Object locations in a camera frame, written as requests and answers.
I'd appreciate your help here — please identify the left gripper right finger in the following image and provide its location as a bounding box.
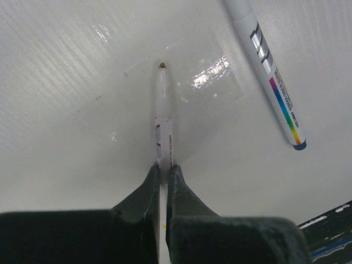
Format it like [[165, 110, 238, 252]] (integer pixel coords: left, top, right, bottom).
[[166, 165, 311, 263]]

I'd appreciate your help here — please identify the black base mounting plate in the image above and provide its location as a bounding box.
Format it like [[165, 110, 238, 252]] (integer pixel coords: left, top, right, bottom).
[[299, 201, 351, 263]]

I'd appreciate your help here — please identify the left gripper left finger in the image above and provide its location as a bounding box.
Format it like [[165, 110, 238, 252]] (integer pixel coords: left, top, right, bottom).
[[1, 166, 160, 263]]

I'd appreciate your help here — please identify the yellow marker pen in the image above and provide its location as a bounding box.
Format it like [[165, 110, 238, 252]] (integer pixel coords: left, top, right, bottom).
[[155, 62, 174, 263]]

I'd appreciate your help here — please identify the blue marker pen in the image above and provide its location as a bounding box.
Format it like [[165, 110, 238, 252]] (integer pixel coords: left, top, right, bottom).
[[224, 1, 307, 151]]

